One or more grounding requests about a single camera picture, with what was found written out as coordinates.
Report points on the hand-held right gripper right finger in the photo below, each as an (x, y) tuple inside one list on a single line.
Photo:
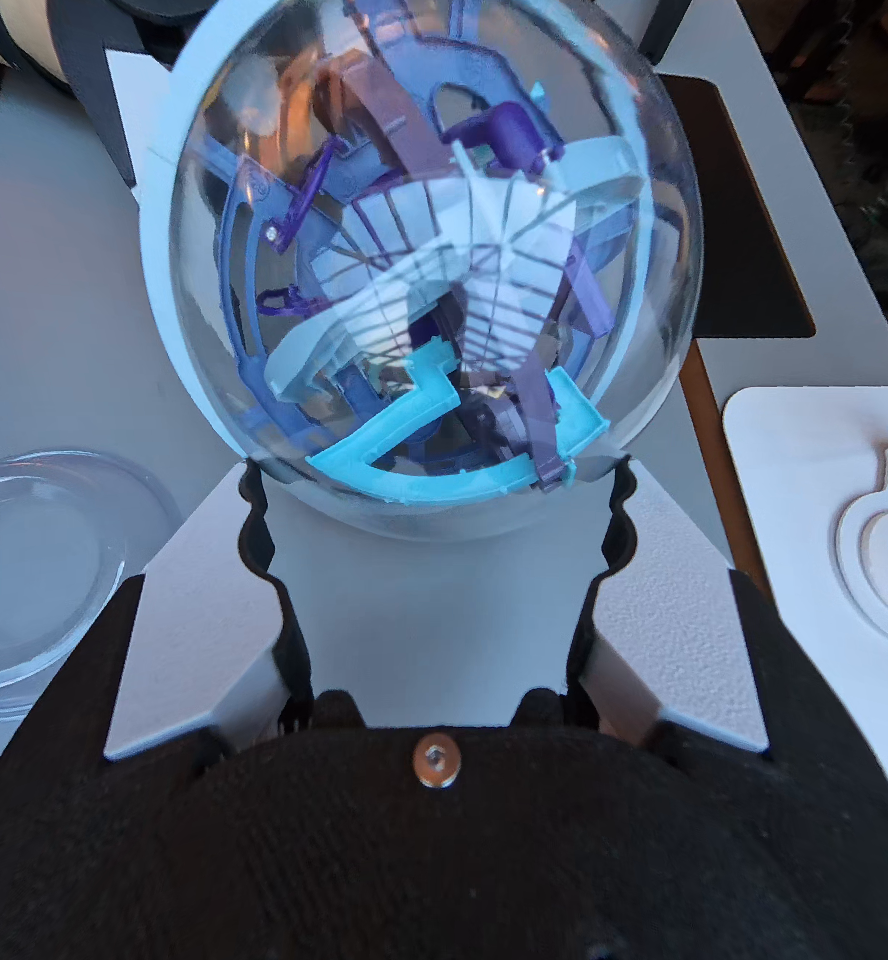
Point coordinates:
[(669, 637)]

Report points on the clear plastic dish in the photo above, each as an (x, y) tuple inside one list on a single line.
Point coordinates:
[(39, 570)]

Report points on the person's left forearm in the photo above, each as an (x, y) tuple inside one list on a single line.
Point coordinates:
[(39, 45)]

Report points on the clear maze ball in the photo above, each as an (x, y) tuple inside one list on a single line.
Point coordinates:
[(429, 262)]

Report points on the white mounting plate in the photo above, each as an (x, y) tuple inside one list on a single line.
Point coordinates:
[(789, 465)]

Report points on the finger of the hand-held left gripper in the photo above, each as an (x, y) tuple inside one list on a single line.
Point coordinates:
[(133, 97)]

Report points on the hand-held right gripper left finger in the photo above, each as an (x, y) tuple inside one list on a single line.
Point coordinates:
[(196, 645)]

